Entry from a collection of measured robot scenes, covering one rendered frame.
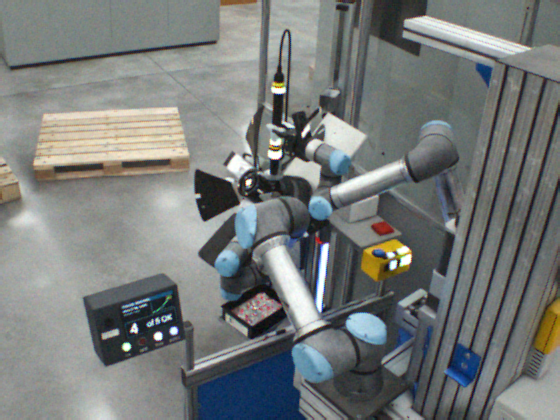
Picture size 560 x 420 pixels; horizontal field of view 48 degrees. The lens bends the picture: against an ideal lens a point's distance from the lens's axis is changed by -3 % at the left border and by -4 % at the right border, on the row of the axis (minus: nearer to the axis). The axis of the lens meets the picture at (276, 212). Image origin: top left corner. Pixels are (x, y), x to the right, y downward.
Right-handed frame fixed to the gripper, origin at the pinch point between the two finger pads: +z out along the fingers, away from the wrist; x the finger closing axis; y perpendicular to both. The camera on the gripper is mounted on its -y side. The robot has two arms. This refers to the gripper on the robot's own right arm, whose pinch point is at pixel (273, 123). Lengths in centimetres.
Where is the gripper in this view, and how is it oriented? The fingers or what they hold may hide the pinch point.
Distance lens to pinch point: 233.4
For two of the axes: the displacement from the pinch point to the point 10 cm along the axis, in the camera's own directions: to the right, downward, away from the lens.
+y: -0.6, 8.5, 5.2
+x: 7.4, -3.1, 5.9
